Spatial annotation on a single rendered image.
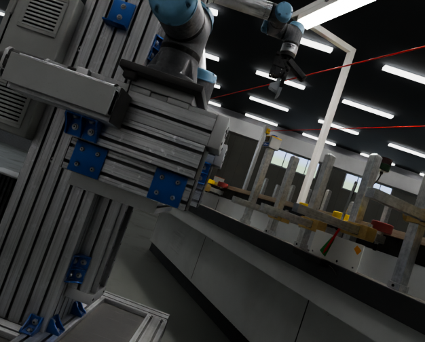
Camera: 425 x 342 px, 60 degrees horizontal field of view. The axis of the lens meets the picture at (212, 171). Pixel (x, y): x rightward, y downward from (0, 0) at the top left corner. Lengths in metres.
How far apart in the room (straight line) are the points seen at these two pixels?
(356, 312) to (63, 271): 0.98
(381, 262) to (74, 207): 1.19
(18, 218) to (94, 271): 0.28
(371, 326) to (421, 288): 0.26
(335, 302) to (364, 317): 0.14
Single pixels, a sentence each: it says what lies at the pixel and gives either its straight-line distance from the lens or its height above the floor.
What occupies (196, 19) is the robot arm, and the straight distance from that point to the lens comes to 0.99.
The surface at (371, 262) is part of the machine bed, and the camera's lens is 1.71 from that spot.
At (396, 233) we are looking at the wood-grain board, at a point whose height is 0.89.
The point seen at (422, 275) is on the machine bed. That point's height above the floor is 0.77.
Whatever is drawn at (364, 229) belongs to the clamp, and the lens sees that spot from 1.46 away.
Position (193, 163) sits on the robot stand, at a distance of 0.95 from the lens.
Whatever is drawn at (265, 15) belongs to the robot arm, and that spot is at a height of 1.58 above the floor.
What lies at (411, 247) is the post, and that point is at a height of 0.84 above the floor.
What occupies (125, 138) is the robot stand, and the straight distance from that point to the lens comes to 0.99.
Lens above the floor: 0.79
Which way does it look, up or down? 4 degrees up
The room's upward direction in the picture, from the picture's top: 19 degrees clockwise
